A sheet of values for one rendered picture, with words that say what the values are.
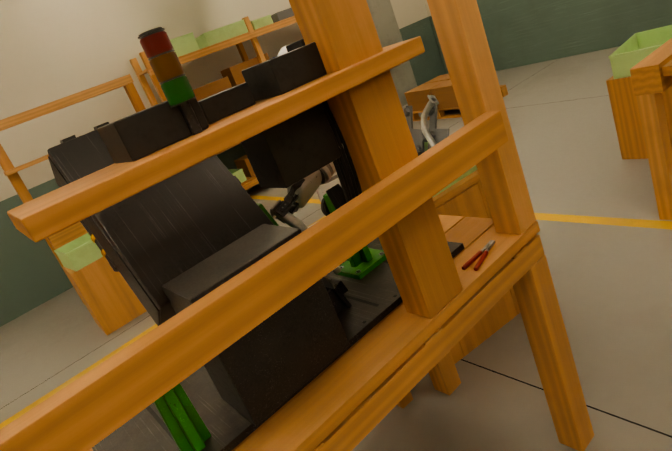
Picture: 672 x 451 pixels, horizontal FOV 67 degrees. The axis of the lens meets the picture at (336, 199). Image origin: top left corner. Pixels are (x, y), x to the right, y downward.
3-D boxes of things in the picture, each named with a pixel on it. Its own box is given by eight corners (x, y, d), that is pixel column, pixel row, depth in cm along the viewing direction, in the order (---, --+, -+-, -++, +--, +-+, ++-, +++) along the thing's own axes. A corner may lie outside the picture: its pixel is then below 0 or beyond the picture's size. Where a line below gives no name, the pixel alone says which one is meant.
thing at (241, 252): (221, 399, 128) (159, 285, 118) (311, 327, 144) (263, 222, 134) (256, 427, 113) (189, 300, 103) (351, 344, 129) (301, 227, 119)
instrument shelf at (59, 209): (17, 230, 93) (5, 211, 92) (358, 70, 140) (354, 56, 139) (35, 243, 73) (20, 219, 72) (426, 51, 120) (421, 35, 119)
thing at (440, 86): (410, 121, 771) (401, 93, 758) (447, 101, 806) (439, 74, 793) (469, 116, 669) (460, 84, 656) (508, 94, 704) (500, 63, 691)
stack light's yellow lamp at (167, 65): (156, 86, 94) (144, 63, 92) (180, 77, 96) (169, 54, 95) (165, 82, 90) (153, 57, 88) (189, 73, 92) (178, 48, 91)
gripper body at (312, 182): (307, 174, 154) (285, 201, 149) (306, 155, 145) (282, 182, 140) (327, 186, 152) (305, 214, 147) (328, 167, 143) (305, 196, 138)
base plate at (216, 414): (91, 445, 134) (87, 439, 133) (375, 236, 191) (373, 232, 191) (137, 533, 100) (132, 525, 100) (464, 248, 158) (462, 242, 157)
